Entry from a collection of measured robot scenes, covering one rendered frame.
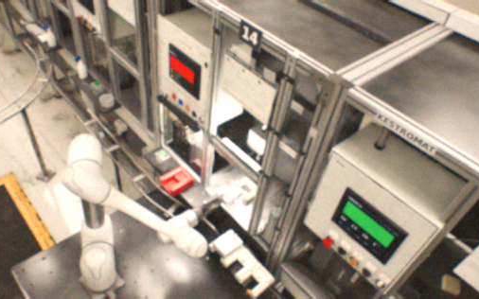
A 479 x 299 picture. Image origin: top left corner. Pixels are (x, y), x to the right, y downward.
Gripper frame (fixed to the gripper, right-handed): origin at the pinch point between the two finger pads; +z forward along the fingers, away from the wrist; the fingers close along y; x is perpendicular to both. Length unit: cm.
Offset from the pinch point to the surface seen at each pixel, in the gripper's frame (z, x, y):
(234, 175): 23.7, 15.6, -13.4
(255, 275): -10.7, -39.9, -16.8
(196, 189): -2.3, 20.8, -12.6
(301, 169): 4, -39, 55
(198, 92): 2, 27, 55
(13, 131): -56, 241, -102
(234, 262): -12.9, -26.4, -19.9
